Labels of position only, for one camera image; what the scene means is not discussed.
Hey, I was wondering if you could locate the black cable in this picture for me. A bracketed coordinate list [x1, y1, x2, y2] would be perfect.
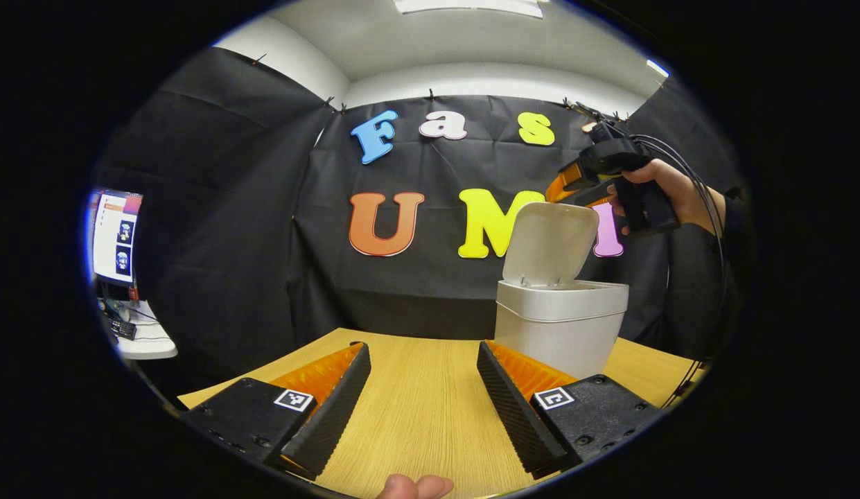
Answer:
[627, 134, 730, 410]

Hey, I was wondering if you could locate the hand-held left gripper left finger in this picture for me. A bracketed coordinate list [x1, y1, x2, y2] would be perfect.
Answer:
[184, 341, 373, 481]

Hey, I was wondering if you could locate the ceiling light panel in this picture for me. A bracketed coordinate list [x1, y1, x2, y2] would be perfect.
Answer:
[394, 0, 545, 19]

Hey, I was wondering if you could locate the white desktop garbage bin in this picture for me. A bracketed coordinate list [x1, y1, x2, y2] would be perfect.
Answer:
[494, 201, 630, 380]

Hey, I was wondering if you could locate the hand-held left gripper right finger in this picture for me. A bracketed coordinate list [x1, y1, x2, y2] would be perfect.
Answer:
[476, 339, 663, 481]

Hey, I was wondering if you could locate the computer monitor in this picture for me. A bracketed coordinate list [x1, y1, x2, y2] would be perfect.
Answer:
[90, 190, 145, 289]

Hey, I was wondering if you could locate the white side table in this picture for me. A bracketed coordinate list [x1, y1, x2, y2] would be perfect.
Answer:
[100, 298, 179, 361]

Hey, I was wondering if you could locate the wooden desktop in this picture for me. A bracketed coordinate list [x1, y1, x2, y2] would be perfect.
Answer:
[177, 327, 708, 499]

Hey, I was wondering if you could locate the black backdrop cloth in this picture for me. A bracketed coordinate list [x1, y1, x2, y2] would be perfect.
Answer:
[94, 47, 746, 410]

